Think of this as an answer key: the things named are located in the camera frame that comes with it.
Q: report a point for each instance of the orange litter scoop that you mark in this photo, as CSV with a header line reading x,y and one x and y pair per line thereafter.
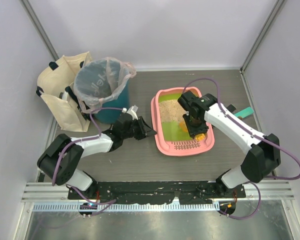
x,y
198,137

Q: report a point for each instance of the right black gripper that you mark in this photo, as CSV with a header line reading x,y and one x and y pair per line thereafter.
x,y
196,128

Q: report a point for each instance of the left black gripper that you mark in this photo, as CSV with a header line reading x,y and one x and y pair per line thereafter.
x,y
142,128

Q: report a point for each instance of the beige canvas tote bag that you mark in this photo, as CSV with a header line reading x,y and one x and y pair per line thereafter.
x,y
55,88

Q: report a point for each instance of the beige cat litter pile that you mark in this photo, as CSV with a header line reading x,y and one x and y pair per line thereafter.
x,y
170,111

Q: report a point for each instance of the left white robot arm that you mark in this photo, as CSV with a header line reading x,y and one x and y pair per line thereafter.
x,y
60,160

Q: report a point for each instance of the teal trash bin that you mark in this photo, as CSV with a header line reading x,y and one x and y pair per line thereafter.
x,y
115,105

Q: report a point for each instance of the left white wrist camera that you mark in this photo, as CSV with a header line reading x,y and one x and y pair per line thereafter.
x,y
132,111

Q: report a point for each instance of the teal handled scraper tool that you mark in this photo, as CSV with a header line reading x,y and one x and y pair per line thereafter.
x,y
242,114

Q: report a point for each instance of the white slotted cable duct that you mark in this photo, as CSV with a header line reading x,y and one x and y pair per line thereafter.
x,y
175,206

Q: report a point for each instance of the black metal base plate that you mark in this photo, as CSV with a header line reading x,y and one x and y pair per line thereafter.
x,y
156,192

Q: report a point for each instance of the translucent plastic bin liner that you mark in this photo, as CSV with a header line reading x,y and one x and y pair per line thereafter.
x,y
102,80

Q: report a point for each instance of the aluminium frame rail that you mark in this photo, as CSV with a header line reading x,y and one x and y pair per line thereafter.
x,y
269,189

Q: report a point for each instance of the pink litter box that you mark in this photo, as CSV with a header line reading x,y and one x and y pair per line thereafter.
x,y
172,138

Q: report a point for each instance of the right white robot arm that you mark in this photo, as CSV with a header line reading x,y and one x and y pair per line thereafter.
x,y
262,154

